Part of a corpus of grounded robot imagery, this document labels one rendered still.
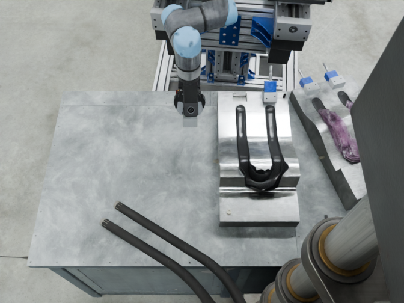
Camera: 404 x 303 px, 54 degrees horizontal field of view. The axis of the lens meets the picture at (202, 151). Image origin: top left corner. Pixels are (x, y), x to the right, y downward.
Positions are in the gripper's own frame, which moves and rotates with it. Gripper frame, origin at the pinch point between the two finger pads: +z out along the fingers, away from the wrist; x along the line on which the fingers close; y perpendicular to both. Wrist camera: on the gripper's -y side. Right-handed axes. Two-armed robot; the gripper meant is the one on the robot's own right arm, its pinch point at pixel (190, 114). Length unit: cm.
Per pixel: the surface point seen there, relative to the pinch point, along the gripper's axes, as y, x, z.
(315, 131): -2.0, -45.2, 7.9
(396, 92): -61, -17, -94
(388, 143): -63, -17, -91
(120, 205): -29.3, 23.4, 11.8
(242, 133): -3.5, -18.7, 7.2
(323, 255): -64, -21, -60
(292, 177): -23.0, -33.6, 2.3
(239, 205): -30.3, -16.6, 9.0
